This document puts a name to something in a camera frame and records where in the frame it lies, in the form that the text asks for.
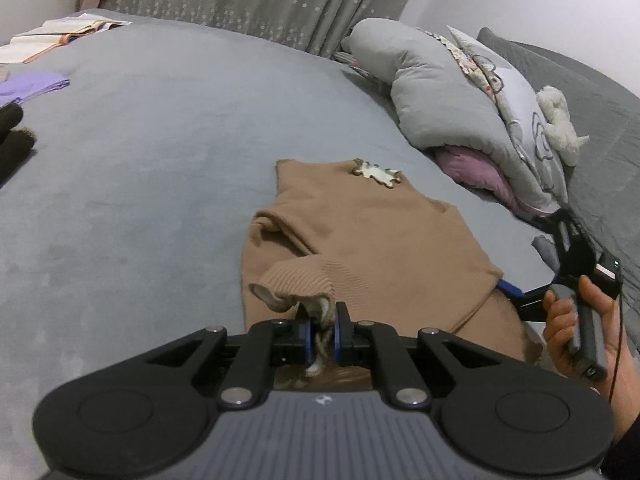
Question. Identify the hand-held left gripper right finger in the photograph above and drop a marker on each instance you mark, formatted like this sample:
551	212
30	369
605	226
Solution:
338	342

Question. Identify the grey bed sheet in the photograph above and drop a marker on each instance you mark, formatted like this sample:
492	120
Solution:
150	160

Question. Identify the brown sweater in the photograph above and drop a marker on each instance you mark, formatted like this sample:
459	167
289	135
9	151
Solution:
375	240

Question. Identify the grey folded duvet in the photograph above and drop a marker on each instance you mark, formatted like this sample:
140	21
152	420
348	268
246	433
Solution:
430	95

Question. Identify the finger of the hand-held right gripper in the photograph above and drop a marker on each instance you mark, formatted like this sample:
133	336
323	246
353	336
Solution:
532	305

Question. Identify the open book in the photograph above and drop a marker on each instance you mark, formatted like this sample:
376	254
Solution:
45	37

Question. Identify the grey quilted headboard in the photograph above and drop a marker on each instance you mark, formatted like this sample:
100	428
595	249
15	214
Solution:
600	125

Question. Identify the white flower-print pillow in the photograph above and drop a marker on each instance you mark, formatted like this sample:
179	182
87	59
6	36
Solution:
515	95

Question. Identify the grey folded cloth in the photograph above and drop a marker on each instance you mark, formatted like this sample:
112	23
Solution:
545	252

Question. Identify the person's right hand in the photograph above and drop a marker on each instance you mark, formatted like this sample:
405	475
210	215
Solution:
557	340

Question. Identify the floral patterned cloth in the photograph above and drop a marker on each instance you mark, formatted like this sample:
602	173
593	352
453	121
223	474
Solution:
457	52

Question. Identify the grey star-print curtain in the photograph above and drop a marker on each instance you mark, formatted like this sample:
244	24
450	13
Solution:
260	0

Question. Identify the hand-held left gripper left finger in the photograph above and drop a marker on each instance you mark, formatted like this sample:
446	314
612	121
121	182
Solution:
306	342

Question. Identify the white plush toy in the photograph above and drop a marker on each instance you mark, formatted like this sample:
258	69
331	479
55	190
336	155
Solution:
560	125

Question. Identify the person's right forearm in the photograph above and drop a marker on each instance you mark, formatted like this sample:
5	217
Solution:
629	405

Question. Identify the striped cloth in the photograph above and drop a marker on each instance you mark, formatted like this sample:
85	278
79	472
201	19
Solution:
362	70

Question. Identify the purple garment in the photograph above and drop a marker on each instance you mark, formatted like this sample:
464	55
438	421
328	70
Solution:
30	85

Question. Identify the dark brown garment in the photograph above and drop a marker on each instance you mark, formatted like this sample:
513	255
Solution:
12	145

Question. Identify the pink blanket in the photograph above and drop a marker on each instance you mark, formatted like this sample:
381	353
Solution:
467	170

